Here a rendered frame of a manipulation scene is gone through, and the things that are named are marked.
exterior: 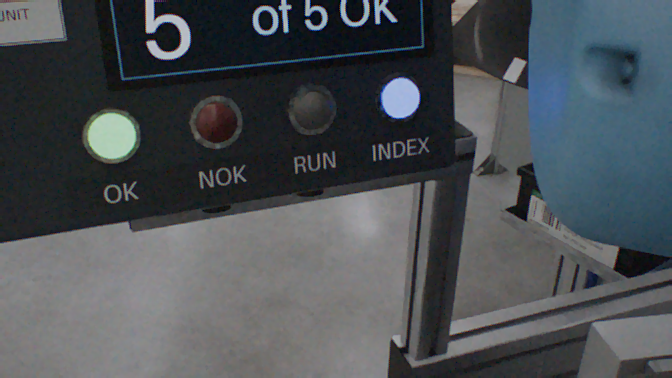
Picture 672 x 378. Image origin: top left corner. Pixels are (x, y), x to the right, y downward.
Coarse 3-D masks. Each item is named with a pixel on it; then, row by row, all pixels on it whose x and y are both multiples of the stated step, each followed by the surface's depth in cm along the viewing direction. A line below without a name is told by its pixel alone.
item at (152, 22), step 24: (120, 0) 33; (144, 0) 33; (168, 0) 33; (192, 0) 34; (216, 0) 34; (120, 24) 33; (144, 24) 33; (168, 24) 33; (192, 24) 34; (216, 24) 34; (120, 48) 33; (144, 48) 33; (168, 48) 34; (192, 48) 34; (216, 48) 34; (120, 72) 33; (144, 72) 34; (168, 72) 34; (192, 72) 34
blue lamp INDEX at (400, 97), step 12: (396, 72) 38; (384, 84) 38; (396, 84) 38; (408, 84) 38; (384, 96) 38; (396, 96) 38; (408, 96) 38; (420, 96) 39; (384, 108) 38; (396, 108) 38; (408, 108) 38; (396, 120) 38
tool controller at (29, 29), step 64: (0, 0) 31; (64, 0) 32; (256, 0) 35; (320, 0) 36; (384, 0) 37; (448, 0) 38; (0, 64) 32; (64, 64) 32; (256, 64) 35; (320, 64) 37; (384, 64) 38; (448, 64) 39; (0, 128) 32; (64, 128) 33; (256, 128) 36; (384, 128) 39; (448, 128) 40; (0, 192) 33; (64, 192) 34; (128, 192) 35; (192, 192) 36; (256, 192) 37; (320, 192) 44
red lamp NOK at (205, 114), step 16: (208, 96) 35; (224, 96) 35; (192, 112) 35; (208, 112) 34; (224, 112) 35; (240, 112) 35; (192, 128) 35; (208, 128) 34; (224, 128) 35; (240, 128) 36; (208, 144) 35; (224, 144) 36
